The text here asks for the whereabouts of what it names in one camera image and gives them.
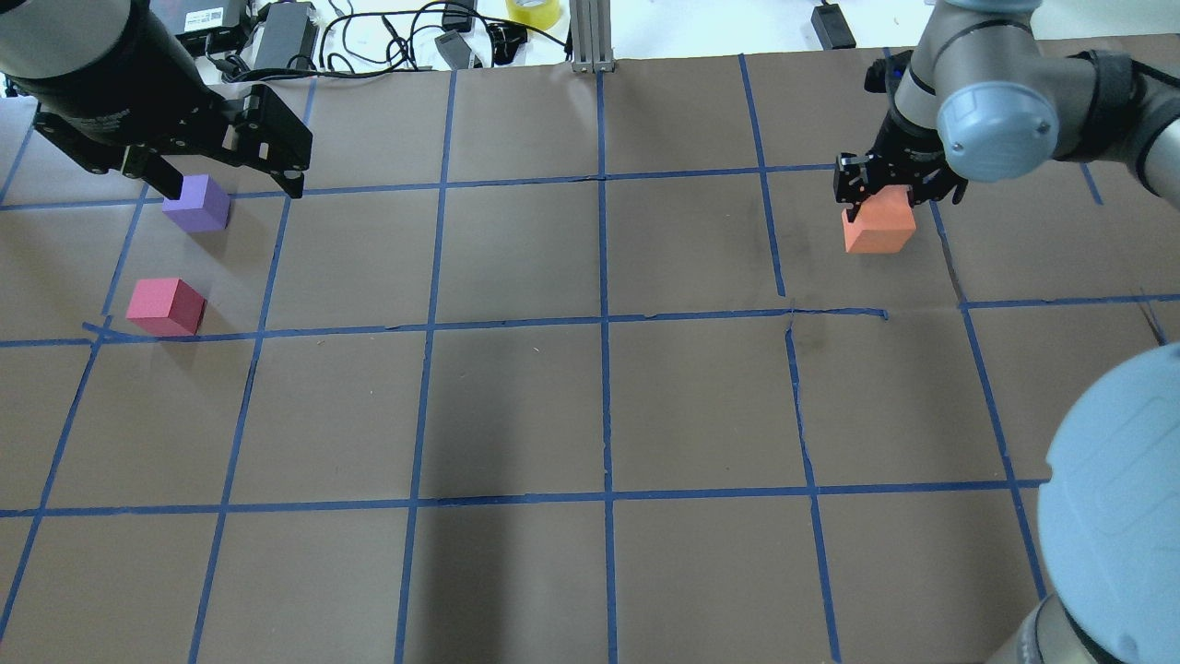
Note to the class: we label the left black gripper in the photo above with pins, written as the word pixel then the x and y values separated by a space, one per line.
pixel 92 76

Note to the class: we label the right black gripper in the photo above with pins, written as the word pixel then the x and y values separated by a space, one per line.
pixel 905 147

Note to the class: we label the orange foam block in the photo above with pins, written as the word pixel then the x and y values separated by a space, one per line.
pixel 884 224

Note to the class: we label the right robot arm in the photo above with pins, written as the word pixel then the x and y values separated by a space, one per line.
pixel 978 101

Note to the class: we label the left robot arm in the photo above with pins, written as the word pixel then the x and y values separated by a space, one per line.
pixel 19 18

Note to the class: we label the purple foam block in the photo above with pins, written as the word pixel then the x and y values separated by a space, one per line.
pixel 203 205

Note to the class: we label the black power brick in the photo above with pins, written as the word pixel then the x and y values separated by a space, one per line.
pixel 287 36

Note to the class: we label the red foam block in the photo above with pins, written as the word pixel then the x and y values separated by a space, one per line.
pixel 166 307

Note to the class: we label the black power adapter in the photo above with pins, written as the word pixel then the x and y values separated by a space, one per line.
pixel 831 27

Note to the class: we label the grey power adapter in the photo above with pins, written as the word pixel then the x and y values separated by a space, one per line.
pixel 456 53

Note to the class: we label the yellow tape roll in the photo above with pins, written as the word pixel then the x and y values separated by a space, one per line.
pixel 538 14

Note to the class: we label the aluminium frame post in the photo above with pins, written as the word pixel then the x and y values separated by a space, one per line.
pixel 590 38

